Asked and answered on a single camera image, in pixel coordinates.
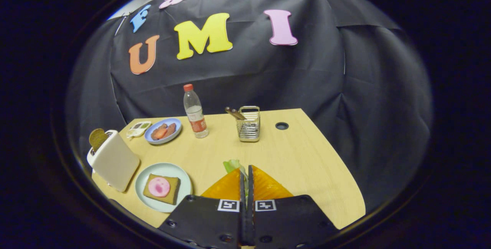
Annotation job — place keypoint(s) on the green lettuce leaf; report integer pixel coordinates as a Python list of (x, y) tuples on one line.
[(232, 165)]

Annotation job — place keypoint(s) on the orange tomato slice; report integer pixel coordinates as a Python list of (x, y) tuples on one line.
[(161, 132)]

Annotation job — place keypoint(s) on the blue round plate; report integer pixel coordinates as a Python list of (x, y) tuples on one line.
[(170, 137)]

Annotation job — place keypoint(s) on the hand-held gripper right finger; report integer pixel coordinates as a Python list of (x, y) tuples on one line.
[(287, 222)]

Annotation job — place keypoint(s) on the pink ham slice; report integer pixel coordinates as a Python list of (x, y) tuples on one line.
[(159, 187)]

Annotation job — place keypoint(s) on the white compartment dish with grains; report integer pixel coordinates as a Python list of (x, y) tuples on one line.
[(139, 128)]

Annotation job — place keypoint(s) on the brown bread slice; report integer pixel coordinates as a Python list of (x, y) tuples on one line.
[(98, 138)]

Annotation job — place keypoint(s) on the white toaster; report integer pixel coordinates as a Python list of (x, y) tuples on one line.
[(115, 162)]

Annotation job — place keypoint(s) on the clear water bottle red cap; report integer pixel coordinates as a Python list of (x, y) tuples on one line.
[(195, 114)]

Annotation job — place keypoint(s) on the light green round plate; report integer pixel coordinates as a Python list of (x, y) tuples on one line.
[(176, 172)]

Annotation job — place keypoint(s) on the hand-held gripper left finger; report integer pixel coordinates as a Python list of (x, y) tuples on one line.
[(207, 218)]

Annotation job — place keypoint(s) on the brown toast slice with ham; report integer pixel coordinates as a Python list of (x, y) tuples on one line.
[(173, 189)]

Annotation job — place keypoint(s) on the brown meat patty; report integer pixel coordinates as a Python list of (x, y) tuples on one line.
[(171, 128), (155, 134)]

